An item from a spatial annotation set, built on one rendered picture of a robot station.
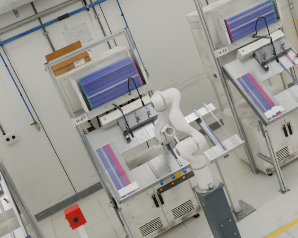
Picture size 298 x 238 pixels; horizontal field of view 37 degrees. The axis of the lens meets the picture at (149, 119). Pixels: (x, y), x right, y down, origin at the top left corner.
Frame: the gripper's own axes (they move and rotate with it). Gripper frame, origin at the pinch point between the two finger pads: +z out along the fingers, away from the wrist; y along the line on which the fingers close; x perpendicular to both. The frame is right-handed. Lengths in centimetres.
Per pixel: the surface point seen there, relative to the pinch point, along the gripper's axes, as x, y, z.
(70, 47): -124, 34, -2
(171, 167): 21.0, 8.1, -2.6
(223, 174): 44, -34, 19
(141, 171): 11.2, 31.2, -0.9
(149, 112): -32.3, 0.0, -1.3
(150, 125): -22.7, 3.7, 4.7
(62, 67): -106, 49, -6
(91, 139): -37, 56, 7
